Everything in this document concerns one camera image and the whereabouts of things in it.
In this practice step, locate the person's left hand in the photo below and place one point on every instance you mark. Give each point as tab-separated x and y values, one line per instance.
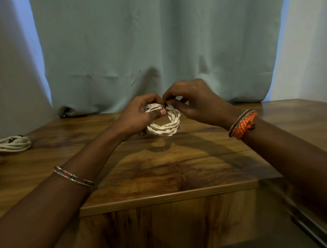
135	120

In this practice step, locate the person's right hand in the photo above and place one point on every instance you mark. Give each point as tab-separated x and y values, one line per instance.
204	102

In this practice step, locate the short black twist tie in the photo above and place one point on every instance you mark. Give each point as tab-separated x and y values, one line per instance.
164	105

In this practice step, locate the person's left forearm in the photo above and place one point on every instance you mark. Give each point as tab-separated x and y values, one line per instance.
46	204

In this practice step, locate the wooden desk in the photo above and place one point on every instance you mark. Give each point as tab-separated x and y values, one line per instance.
191	163

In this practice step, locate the teal fabric curtain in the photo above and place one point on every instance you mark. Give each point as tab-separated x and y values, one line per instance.
158	38

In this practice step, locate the silver beaded bangle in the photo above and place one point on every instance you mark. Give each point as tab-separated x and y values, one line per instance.
72	176

